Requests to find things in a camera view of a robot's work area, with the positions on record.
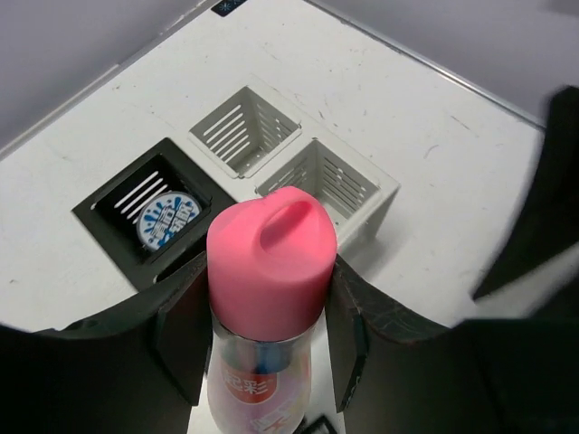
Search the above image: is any pink cap crayon bottle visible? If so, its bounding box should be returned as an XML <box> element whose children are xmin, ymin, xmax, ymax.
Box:
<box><xmin>206</xmin><ymin>186</ymin><xmax>337</xmax><ymax>433</ymax></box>

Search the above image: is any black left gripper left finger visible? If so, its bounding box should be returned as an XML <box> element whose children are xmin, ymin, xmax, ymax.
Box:
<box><xmin>1</xmin><ymin>254</ymin><xmax>211</xmax><ymax>433</ymax></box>

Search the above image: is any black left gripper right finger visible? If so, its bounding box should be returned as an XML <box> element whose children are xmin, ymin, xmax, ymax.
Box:
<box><xmin>326</xmin><ymin>259</ymin><xmax>578</xmax><ymax>433</ymax></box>

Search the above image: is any white slotted organizer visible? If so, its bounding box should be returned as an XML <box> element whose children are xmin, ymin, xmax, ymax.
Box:
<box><xmin>187</xmin><ymin>75</ymin><xmax>400</xmax><ymax>253</ymax></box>

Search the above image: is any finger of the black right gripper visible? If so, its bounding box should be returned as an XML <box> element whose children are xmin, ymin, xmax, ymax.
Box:
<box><xmin>473</xmin><ymin>86</ymin><xmax>578</xmax><ymax>316</ymax></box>

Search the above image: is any blue white round tub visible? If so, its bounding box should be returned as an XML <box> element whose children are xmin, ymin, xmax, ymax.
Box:
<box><xmin>136</xmin><ymin>192</ymin><xmax>203</xmax><ymax>251</ymax></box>

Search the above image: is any black slotted organizer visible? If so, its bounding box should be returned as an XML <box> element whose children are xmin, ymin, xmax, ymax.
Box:
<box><xmin>73</xmin><ymin>138</ymin><xmax>235</xmax><ymax>291</ymax></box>

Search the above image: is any right blue table label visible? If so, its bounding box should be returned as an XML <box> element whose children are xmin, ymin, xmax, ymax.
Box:
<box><xmin>211</xmin><ymin>0</ymin><xmax>246</xmax><ymax>17</ymax></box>

